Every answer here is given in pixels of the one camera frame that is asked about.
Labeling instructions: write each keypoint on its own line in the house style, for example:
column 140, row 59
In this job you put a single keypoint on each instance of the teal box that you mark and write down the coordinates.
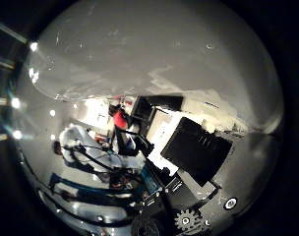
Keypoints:
column 151, row 180

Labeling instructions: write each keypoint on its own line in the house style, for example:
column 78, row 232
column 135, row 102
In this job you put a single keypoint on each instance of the red object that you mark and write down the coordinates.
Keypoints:
column 120, row 119

